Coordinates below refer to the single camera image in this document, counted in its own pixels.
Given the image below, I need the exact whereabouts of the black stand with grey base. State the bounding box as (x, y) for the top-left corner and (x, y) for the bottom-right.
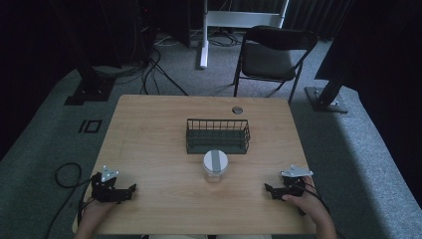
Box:
(304, 63), (349, 115)

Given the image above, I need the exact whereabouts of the bundle of black floor cables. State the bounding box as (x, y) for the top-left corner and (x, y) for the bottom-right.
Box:
(93, 33), (190, 98)

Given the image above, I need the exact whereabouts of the clear jar with white lid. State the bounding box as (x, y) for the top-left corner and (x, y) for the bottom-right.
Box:
(202, 148), (230, 184)

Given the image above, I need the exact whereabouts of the person's right hand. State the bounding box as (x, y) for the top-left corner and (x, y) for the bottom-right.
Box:
(281, 175), (330, 229)

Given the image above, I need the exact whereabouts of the person's left hand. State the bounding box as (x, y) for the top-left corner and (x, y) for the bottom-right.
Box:
(80, 198), (117, 227)

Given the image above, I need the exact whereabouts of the dark curtain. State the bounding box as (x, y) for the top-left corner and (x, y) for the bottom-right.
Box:
(285, 0), (356, 42)

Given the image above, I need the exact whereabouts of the white metal desk frame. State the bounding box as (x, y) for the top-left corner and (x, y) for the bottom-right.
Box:
(198, 0), (291, 70)

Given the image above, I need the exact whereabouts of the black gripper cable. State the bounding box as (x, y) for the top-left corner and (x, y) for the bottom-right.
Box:
(293, 183), (332, 217)
(44, 161), (94, 239)

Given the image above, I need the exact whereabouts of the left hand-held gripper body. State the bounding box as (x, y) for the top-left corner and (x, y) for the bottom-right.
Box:
(90, 164), (129, 204)

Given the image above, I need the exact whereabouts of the dark green wire basket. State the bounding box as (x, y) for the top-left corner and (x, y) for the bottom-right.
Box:
(185, 118), (252, 155)

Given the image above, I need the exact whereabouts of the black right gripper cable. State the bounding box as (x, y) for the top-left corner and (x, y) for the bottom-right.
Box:
(293, 183), (332, 217)

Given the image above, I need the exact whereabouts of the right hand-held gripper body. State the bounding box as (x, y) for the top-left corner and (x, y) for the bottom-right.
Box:
(279, 164), (315, 200)

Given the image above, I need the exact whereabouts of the black folding chair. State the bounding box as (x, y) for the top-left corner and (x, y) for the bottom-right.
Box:
(232, 25), (319, 105)

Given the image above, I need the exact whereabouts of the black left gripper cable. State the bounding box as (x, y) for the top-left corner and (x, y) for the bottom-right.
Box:
(44, 161), (94, 239)

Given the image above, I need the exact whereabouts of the black stand with square base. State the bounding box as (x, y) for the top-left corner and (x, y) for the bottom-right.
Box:
(64, 49), (116, 107)

